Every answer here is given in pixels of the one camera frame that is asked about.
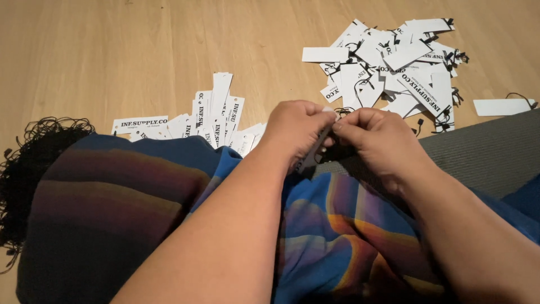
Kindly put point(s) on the person's right hand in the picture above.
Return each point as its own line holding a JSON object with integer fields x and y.
{"x": 386, "y": 141}

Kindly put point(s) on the person's left hand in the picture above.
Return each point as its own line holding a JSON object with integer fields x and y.
{"x": 289, "y": 129}

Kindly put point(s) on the white paper hang tag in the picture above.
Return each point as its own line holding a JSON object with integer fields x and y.
{"x": 313, "y": 155}

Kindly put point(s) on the pile of unstrung white tags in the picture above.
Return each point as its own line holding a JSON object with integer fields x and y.
{"x": 211, "y": 122}

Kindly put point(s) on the pile of strung white tags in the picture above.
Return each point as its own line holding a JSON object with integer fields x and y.
{"x": 400, "y": 63}

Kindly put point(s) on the grey ribbed mat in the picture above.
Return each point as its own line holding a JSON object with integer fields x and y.
{"x": 485, "y": 152}

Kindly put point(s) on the person's multicoloured striped garment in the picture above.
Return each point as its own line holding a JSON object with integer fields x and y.
{"x": 109, "y": 211}

